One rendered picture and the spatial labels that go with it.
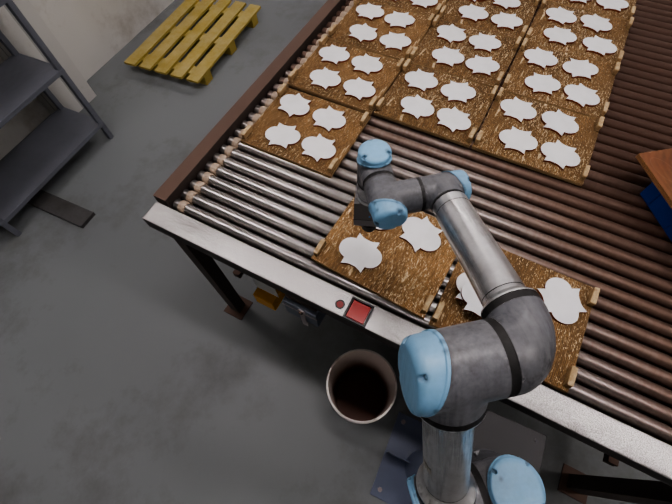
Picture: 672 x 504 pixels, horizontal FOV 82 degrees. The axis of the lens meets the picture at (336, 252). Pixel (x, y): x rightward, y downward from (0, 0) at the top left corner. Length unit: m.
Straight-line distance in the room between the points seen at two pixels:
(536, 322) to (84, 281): 2.52
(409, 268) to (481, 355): 0.73
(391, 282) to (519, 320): 0.68
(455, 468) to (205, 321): 1.78
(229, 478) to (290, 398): 0.44
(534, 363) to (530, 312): 0.08
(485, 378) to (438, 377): 0.06
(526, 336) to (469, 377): 0.10
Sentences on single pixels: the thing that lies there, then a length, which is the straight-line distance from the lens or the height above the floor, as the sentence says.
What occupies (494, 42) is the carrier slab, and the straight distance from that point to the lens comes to 2.11.
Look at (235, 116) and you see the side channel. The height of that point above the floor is 0.95.
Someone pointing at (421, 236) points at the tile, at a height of 0.95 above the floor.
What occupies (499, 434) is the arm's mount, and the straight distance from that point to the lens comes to 1.19.
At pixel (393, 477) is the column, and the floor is 0.01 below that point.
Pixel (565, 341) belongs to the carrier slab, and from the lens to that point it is 1.33.
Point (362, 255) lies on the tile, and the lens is 1.27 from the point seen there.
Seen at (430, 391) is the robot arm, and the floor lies 1.53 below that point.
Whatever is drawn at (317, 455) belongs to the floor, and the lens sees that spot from 2.08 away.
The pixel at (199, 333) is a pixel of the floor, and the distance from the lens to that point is 2.31.
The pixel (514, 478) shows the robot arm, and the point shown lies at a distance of 0.95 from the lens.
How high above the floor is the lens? 2.07
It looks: 62 degrees down
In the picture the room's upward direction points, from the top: 4 degrees counter-clockwise
